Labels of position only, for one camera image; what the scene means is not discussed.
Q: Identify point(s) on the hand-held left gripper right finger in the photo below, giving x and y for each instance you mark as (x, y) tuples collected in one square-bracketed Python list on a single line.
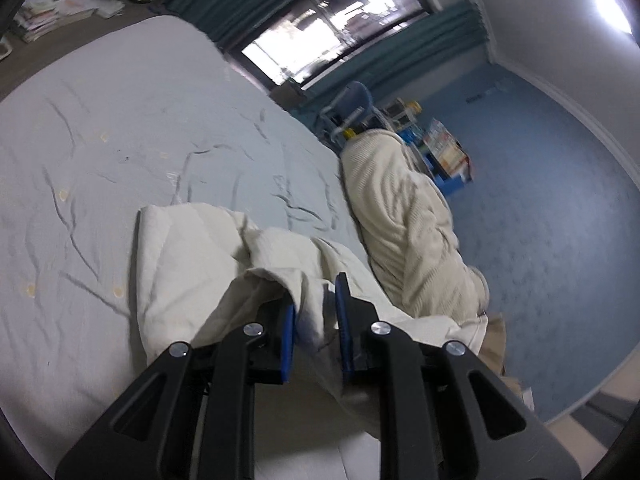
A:
[(344, 320)]

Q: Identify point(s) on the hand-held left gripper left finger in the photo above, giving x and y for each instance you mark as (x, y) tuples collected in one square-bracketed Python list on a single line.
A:
[(287, 345)]

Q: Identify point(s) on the cream hooded jacket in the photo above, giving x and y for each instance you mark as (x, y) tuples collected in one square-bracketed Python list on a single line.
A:
[(200, 260)]

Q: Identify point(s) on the cream waffle blanket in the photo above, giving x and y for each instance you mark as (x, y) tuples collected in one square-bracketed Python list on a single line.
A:
[(400, 210)]

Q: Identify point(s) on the blue bookshelf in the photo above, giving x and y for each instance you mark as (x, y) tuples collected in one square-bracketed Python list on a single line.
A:
[(450, 182)]

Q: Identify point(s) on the row of books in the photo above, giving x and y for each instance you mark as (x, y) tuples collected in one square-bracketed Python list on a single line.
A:
[(447, 150)]

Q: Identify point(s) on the blue chair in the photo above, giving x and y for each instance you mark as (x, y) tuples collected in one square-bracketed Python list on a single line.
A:
[(350, 102)]

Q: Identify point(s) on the bed with blue sheet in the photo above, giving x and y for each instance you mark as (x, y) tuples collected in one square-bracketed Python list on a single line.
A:
[(125, 110)]

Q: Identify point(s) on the narrow teal curtain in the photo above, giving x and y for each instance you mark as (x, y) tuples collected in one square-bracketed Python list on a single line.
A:
[(425, 40)]

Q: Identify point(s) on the dark framed window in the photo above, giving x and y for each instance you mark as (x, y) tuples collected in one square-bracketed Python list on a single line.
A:
[(330, 25)]

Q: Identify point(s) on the stack of papers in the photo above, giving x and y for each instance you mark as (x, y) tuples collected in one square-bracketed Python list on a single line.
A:
[(55, 12)]

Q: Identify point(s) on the ceiling light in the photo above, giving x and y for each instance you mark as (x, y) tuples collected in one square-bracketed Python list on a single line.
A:
[(612, 2)]

